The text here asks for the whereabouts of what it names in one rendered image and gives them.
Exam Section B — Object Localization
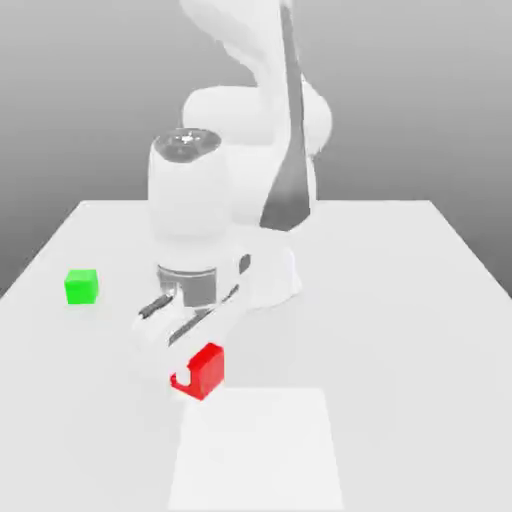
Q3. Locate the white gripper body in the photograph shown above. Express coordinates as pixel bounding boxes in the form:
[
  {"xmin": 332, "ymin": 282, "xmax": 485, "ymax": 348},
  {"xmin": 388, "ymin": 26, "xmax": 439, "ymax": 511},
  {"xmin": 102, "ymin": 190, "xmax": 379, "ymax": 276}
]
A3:
[{"xmin": 131, "ymin": 282, "xmax": 250, "ymax": 362}]

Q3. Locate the small red cube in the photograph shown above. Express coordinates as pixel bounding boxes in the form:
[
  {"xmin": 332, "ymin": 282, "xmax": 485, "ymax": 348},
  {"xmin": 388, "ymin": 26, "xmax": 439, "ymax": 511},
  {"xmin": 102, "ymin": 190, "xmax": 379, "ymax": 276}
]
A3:
[{"xmin": 169, "ymin": 342, "xmax": 226, "ymax": 402}]

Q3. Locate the small green cube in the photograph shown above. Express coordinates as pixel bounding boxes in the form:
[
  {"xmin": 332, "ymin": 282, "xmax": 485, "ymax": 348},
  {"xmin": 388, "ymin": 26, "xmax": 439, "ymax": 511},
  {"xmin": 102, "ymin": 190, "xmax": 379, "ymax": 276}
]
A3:
[{"xmin": 63, "ymin": 268, "xmax": 100, "ymax": 306}]

